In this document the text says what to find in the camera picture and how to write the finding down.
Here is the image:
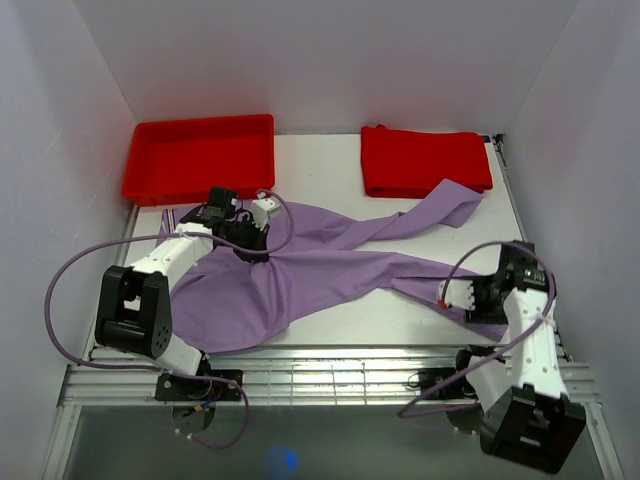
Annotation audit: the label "aluminium frame rail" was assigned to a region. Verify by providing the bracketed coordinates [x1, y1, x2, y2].
[57, 342, 601, 407]

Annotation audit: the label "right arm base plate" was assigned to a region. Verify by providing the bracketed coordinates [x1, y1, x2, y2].
[409, 367, 481, 401]

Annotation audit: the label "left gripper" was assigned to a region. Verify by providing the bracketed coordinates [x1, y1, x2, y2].
[220, 214, 269, 264]

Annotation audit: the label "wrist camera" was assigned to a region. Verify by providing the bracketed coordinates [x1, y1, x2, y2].
[437, 279, 475, 311]
[249, 190, 283, 230]

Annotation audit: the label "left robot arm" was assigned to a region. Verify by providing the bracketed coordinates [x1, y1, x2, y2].
[95, 187, 281, 400]

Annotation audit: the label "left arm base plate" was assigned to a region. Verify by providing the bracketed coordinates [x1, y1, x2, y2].
[154, 373, 241, 402]

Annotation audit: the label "folded red trousers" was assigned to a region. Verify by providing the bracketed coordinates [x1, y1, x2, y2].
[360, 125, 493, 198]

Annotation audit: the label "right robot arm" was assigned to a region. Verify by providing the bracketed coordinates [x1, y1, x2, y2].
[446, 241, 586, 474]

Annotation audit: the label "purple trousers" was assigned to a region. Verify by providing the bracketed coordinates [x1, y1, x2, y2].
[171, 180, 483, 353]

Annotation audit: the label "red plastic tray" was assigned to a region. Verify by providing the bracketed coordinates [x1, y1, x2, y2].
[121, 114, 275, 207]

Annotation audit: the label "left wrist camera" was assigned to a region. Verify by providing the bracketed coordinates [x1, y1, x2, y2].
[249, 190, 283, 230]

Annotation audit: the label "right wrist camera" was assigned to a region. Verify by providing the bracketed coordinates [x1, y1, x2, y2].
[437, 279, 475, 311]

